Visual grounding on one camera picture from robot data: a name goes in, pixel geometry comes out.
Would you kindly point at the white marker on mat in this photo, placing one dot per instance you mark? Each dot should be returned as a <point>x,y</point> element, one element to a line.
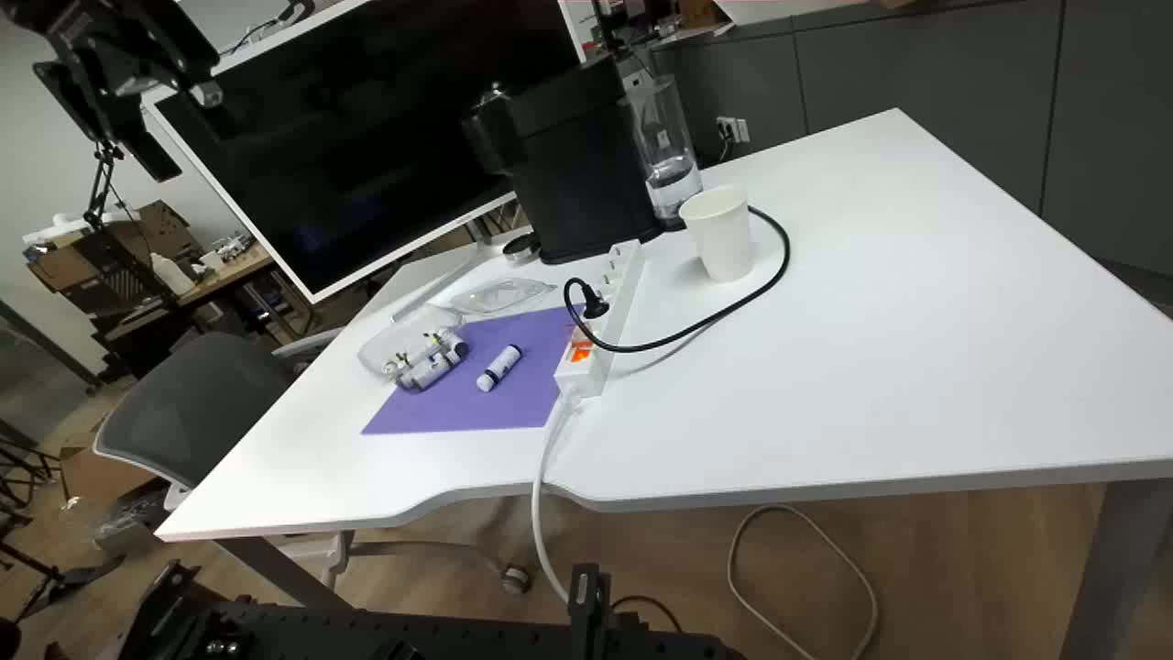
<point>499,370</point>

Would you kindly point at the purple paper mat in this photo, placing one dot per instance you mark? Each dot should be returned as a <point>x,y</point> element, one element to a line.
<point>505,381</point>

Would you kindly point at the black coffee machine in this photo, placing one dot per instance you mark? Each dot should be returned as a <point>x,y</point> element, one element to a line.
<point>571,156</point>

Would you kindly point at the white framed monitor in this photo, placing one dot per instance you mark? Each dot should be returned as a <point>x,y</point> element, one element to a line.
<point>338,146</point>

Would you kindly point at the grey office chair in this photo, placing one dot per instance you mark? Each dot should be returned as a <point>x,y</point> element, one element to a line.
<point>193,409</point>

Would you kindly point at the wooden shelf with clutter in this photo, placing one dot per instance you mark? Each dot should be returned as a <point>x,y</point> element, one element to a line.
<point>145,283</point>

